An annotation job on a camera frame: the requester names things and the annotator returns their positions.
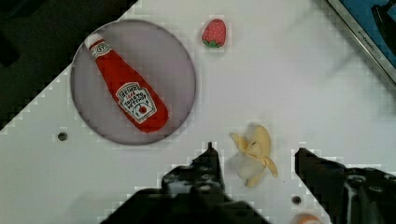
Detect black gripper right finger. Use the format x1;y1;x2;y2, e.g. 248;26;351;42
294;147;396;224

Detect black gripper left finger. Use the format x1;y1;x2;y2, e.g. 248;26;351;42
162;142;225;191

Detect peeled toy banana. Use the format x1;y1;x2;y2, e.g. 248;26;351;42
230;125;278;188

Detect orange slice toy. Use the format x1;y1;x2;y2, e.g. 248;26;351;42
293;214;322;224

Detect red ketchup bottle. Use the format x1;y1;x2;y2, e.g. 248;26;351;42
84;34;169;133

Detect grey round plate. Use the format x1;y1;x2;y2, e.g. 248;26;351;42
70;20;197;146

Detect red toy strawberry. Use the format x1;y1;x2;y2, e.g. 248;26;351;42
202;19;227;48

